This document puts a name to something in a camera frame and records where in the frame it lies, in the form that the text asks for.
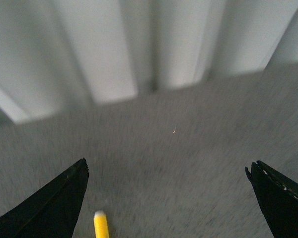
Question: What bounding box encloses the yellow marker pen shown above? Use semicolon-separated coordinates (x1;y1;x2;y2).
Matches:
93;211;110;238

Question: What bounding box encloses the white curtain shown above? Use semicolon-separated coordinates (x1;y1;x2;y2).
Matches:
0;0;298;125

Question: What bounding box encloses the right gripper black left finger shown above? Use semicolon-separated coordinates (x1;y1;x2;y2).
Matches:
0;158;89;238

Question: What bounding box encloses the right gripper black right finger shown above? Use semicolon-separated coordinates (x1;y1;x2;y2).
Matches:
245;161;298;238

